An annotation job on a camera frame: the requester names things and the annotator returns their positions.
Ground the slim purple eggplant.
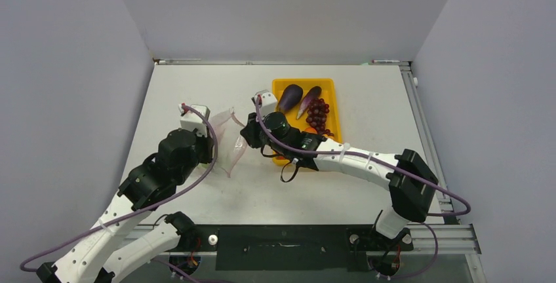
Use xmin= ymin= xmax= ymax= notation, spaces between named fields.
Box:
xmin=296 ymin=86 xmax=322 ymax=119

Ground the yellow plastic tray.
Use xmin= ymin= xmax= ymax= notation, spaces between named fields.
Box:
xmin=272 ymin=78 xmax=344 ymax=166

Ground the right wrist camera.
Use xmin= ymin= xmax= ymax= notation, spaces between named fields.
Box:
xmin=252 ymin=90 xmax=277 ymax=118

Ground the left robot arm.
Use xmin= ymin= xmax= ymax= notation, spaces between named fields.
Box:
xmin=35 ymin=126 xmax=218 ymax=282

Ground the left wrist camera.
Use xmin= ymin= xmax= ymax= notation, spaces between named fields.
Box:
xmin=179 ymin=103 xmax=210 ymax=137

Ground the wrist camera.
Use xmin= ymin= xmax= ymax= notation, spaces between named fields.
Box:
xmin=252 ymin=90 xmax=277 ymax=118
xmin=179 ymin=103 xmax=210 ymax=137

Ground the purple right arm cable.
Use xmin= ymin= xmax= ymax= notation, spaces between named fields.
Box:
xmin=254 ymin=94 xmax=472 ymax=280

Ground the dark red grape bunch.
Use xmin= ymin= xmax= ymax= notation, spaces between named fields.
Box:
xmin=306 ymin=98 xmax=334 ymax=137

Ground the dark purple round eggplant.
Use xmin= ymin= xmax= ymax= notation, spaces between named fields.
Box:
xmin=277 ymin=84 xmax=304 ymax=113

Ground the clear zip top bag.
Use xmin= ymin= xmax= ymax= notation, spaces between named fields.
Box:
xmin=208 ymin=107 xmax=248 ymax=178

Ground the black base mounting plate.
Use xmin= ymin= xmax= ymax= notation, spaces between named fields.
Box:
xmin=170 ymin=225 xmax=414 ymax=272

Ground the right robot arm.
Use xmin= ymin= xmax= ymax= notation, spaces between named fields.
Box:
xmin=240 ymin=112 xmax=438 ymax=249

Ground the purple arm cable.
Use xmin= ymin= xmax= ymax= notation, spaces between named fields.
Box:
xmin=19 ymin=104 xmax=220 ymax=273
xmin=254 ymin=94 xmax=472 ymax=280

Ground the marker pen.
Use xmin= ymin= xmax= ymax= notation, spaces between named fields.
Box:
xmin=371 ymin=60 xmax=401 ymax=64

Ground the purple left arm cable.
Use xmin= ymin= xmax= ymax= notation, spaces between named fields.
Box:
xmin=19 ymin=104 xmax=220 ymax=273

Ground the orange pumpkin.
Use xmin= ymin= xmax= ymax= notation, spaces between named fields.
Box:
xmin=304 ymin=127 xmax=319 ymax=134

